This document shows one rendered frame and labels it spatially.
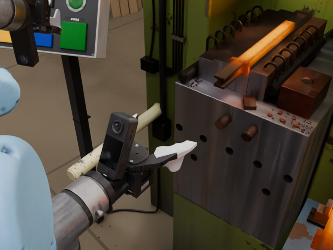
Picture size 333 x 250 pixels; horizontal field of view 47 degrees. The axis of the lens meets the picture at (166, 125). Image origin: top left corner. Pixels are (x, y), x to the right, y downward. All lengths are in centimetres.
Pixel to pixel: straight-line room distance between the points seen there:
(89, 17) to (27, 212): 85
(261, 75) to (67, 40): 54
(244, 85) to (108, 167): 48
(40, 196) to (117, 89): 239
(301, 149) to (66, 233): 58
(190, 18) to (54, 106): 160
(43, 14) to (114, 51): 232
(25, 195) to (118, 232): 153
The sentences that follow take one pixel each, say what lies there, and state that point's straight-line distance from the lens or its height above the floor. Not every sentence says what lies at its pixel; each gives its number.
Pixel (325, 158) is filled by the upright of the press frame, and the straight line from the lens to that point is 121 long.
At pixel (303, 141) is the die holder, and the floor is 90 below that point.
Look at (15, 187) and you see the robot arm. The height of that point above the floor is 128.
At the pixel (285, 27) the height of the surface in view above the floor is 101.
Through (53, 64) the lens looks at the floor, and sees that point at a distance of 312.
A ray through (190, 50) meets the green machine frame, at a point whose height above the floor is 90.
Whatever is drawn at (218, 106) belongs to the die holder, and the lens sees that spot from 101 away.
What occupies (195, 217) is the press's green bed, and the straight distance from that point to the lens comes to 137.
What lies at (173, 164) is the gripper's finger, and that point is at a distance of 73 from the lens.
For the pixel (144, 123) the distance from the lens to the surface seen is 137.
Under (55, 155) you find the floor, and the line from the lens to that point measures 225.
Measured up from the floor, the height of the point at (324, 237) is 100.
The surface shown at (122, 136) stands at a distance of 64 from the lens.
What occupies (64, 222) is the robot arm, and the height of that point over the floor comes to 100.
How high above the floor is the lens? 148
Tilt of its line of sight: 39 degrees down
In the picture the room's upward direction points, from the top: straight up
